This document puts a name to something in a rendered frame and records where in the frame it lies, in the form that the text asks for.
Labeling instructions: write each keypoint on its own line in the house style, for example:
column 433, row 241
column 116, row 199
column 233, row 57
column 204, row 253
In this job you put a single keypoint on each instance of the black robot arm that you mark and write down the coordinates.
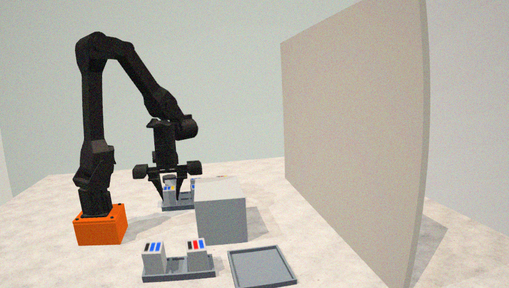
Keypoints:
column 96, row 157

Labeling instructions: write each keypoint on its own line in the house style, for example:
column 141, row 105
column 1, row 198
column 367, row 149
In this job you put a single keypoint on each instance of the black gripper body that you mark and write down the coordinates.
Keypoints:
column 166, row 161

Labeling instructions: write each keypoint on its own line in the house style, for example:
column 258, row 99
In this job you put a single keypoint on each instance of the large beige panel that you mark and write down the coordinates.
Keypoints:
column 356, row 111

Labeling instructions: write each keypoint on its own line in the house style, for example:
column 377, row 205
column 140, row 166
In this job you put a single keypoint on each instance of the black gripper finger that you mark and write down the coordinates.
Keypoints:
column 158, row 185
column 179, row 181

